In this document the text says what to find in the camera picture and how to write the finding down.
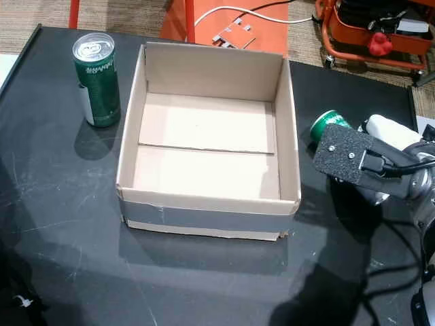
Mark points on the white zip tie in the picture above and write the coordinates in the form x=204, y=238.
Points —
x=21, y=300

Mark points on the cardboard box with gray tape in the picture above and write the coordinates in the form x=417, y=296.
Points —
x=204, y=217

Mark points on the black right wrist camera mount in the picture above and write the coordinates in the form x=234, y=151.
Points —
x=340, y=153

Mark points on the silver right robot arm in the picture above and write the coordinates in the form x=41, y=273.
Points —
x=425, y=183

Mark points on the gray metal bar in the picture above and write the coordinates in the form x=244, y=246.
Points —
x=425, y=79

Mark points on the gray flat box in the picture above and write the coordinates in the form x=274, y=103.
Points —
x=413, y=26

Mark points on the orange metal cart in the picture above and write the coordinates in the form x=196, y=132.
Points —
x=401, y=44

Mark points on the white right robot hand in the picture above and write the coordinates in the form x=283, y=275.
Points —
x=387, y=130

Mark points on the green soda can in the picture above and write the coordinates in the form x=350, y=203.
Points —
x=100, y=95
x=328, y=124

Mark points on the orange metal stand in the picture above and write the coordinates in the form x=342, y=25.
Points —
x=272, y=37

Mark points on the black equipment bundle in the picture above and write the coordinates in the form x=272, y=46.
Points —
x=360, y=13

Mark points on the small orange board with brackets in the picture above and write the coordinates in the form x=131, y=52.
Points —
x=238, y=35

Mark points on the red rubber toy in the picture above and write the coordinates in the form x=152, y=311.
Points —
x=380, y=45

